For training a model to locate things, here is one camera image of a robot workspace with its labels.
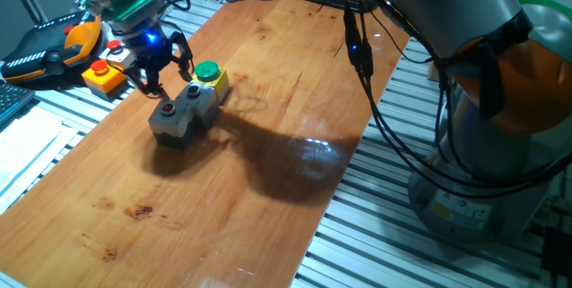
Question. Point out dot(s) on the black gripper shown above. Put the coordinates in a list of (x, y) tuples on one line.
[(151, 51)]

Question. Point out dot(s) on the yellow box large green button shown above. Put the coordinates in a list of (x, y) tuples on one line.
[(210, 75)]

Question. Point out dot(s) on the grey box small green button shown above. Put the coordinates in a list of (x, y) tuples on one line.
[(199, 102)]

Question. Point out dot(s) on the grey box small red button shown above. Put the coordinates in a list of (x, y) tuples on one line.
[(172, 122)]

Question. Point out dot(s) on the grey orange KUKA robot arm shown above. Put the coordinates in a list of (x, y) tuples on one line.
[(447, 6)]

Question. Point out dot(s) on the white box red mushroom button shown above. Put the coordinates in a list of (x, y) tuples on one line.
[(115, 53)]

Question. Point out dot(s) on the yellow box red mushroom button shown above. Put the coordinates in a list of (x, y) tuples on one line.
[(103, 78)]

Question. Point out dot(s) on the green wrist adapter plate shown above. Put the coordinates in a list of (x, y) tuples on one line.
[(132, 6)]

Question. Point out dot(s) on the black orange teach pendant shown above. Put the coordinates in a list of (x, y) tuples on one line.
[(40, 51)]

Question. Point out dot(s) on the glossy wooden board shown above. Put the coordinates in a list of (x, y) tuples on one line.
[(201, 225)]

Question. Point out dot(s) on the black computer keyboard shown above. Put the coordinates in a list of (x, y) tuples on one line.
[(13, 100)]

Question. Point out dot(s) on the white paper sheets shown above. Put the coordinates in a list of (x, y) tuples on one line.
[(27, 154)]

